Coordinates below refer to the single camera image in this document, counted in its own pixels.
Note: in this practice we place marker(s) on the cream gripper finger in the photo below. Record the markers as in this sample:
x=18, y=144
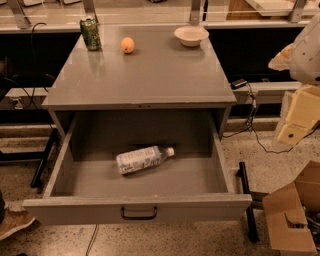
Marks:
x=302, y=116
x=282, y=59

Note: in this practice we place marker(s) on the blue label plastic bottle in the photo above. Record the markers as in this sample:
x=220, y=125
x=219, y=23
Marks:
x=141, y=159

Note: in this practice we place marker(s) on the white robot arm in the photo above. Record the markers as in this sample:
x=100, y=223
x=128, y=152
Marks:
x=304, y=66

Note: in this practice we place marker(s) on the grey open top drawer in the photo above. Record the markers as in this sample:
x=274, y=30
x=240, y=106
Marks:
x=86, y=187

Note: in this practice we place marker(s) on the black power adapter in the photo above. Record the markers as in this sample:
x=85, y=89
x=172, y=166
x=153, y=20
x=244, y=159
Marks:
x=238, y=84

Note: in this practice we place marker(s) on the white bowl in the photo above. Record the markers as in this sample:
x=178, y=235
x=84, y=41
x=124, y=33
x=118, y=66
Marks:
x=191, y=36

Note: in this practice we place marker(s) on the grey cabinet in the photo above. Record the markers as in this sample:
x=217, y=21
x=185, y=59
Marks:
x=159, y=73

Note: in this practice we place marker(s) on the cardboard box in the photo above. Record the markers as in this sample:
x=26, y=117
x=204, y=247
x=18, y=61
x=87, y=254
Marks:
x=285, y=211

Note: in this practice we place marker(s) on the orange fruit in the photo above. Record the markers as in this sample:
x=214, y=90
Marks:
x=127, y=45

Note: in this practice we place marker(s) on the green soda can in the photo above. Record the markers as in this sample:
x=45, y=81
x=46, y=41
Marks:
x=90, y=33

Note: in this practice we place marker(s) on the black table leg left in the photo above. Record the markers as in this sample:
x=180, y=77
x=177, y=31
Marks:
x=36, y=180

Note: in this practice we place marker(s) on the brown shoe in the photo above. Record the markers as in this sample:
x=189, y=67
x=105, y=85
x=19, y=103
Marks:
x=14, y=221

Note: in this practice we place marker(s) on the black drawer handle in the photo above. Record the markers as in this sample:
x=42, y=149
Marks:
x=138, y=214

